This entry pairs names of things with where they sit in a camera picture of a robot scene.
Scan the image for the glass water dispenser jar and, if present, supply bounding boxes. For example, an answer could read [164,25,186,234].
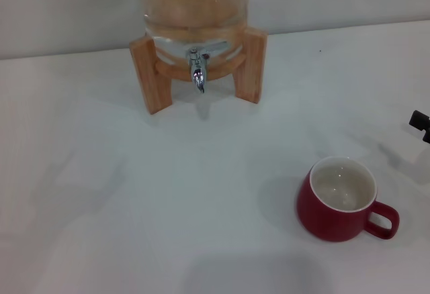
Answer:
[138,0,251,70]

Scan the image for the red ceramic cup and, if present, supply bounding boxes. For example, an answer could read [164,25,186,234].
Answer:
[296,155,400,243]

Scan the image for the wooden dispenser stand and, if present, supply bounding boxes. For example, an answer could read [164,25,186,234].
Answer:
[129,26,269,116]

